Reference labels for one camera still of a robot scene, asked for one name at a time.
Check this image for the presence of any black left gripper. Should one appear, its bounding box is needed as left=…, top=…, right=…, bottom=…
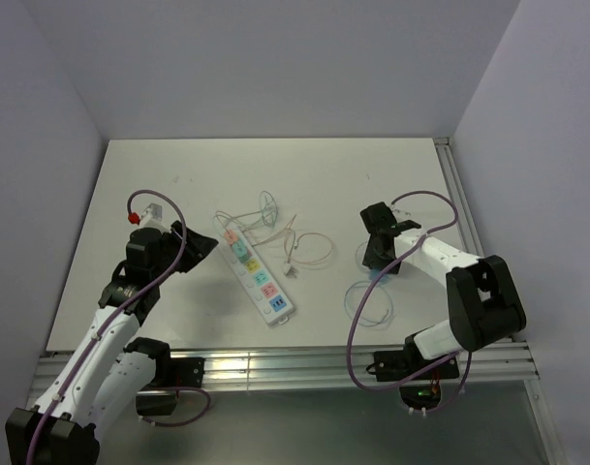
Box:
left=151, top=220, right=218, bottom=283

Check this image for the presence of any blue charger plug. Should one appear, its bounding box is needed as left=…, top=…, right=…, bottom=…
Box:
left=368, top=270, right=391, bottom=282

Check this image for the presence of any blue charger cable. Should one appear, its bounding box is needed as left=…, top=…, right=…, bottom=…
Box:
left=343, top=241, right=396, bottom=328

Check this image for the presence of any pink charger plug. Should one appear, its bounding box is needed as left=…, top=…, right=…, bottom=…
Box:
left=224, top=229, right=239, bottom=246

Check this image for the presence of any teal charger plug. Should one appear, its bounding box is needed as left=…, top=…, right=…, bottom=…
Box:
left=232, top=241, right=250, bottom=263

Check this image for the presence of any pink charger cable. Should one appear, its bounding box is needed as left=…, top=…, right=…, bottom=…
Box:
left=214, top=208, right=335, bottom=267

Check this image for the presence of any teal charger cable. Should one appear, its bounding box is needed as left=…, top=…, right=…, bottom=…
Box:
left=211, top=190, right=282, bottom=232

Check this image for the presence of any white multicolour power strip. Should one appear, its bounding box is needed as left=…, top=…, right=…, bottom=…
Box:
left=218, top=227, right=295, bottom=326

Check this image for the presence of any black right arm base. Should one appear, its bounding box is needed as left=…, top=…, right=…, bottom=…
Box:
left=366, top=346, right=459, bottom=411

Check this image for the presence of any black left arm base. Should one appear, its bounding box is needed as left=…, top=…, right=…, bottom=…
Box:
left=135, top=356, right=211, bottom=419

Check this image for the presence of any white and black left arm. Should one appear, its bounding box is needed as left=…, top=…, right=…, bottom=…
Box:
left=5, top=221, right=218, bottom=464

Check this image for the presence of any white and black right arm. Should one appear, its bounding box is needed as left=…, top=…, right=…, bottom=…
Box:
left=360, top=202, right=527, bottom=378

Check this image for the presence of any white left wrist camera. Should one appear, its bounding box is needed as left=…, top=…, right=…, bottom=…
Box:
left=128, top=203, right=164, bottom=232

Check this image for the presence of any white power strip cord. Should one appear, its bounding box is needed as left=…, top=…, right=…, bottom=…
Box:
left=211, top=212, right=300, bottom=281

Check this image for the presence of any aluminium rail frame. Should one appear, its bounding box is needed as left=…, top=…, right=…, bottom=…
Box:
left=8, top=137, right=572, bottom=465

